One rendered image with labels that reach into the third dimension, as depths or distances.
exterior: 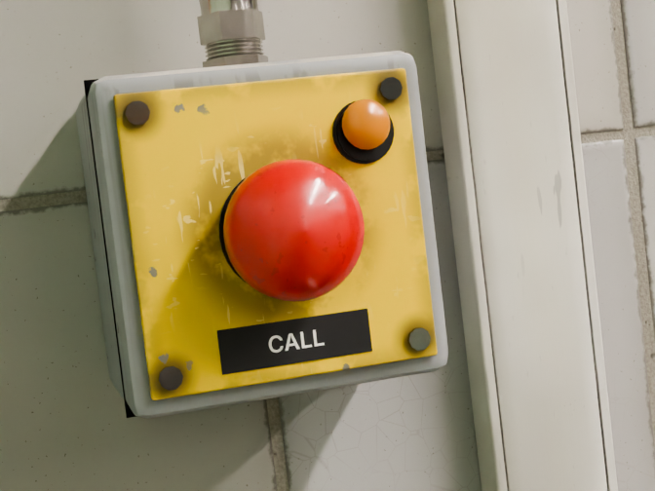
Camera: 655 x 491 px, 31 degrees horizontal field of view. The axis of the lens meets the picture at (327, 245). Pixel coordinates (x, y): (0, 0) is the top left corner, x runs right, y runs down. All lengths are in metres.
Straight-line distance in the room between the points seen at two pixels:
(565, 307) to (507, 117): 0.07
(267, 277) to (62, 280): 0.11
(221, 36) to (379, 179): 0.07
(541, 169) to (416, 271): 0.09
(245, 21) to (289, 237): 0.09
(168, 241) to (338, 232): 0.05
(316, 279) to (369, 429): 0.12
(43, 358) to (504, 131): 0.18
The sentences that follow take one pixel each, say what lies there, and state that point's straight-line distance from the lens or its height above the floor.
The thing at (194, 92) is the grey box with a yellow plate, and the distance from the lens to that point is 0.34.
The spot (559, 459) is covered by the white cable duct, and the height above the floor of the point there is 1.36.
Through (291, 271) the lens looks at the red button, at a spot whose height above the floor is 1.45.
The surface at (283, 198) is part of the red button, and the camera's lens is 0.32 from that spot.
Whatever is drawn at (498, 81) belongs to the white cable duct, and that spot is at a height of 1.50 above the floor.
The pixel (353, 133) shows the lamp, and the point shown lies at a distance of 0.35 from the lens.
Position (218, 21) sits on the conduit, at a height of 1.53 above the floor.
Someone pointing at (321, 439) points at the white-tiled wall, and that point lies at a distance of 0.43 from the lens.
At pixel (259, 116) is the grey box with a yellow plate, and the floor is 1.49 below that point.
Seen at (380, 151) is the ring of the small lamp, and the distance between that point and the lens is 0.35.
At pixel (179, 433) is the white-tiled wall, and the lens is 0.42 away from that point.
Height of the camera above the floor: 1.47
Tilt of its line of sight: 3 degrees down
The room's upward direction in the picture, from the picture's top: 7 degrees counter-clockwise
